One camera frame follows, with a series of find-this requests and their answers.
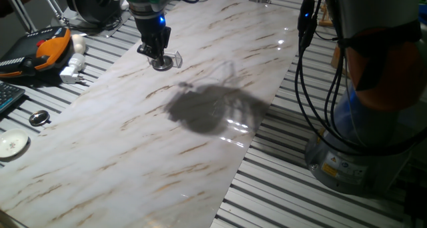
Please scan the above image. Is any white flowered ceramic saucer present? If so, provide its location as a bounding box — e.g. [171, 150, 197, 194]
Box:
[0, 128, 30, 159]

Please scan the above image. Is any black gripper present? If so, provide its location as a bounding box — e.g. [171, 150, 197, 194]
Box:
[135, 13, 172, 67]

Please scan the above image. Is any dark red sleeved forearm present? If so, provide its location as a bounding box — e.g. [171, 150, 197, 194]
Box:
[0, 0, 23, 19]

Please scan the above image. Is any black cable with plain connector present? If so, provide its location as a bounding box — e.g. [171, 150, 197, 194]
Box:
[300, 0, 427, 155]

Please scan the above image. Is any thin metal rod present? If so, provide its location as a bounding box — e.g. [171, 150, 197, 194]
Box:
[38, 0, 69, 25]

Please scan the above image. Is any orange black teach pendant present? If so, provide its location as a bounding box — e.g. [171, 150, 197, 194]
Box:
[0, 25, 73, 79]

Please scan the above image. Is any small spare steel dish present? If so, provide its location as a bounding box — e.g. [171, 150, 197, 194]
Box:
[28, 109, 51, 127]

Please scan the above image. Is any white egg shaped object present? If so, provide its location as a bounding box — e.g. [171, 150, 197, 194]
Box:
[71, 33, 87, 55]

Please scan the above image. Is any white power adapter plug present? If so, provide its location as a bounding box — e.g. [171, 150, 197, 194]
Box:
[59, 53, 87, 85]

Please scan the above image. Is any transparent rectangular box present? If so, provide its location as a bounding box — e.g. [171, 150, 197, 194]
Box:
[146, 49, 183, 69]

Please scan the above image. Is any small round steel plate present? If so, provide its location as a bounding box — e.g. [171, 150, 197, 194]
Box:
[151, 55, 175, 72]

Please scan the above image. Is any marble pattern table mat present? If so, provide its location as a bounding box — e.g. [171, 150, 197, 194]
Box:
[0, 0, 316, 228]

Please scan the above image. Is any black cable with lit connector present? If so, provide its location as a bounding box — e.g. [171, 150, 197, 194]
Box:
[294, 0, 427, 155]

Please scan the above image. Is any aluminium frame strut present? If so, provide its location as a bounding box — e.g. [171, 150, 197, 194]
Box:
[3, 0, 37, 34]

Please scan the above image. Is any black computer keyboard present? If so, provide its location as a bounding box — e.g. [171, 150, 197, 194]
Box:
[0, 81, 26, 115]

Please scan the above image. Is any black filament spool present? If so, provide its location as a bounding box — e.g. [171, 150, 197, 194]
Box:
[65, 0, 123, 25]

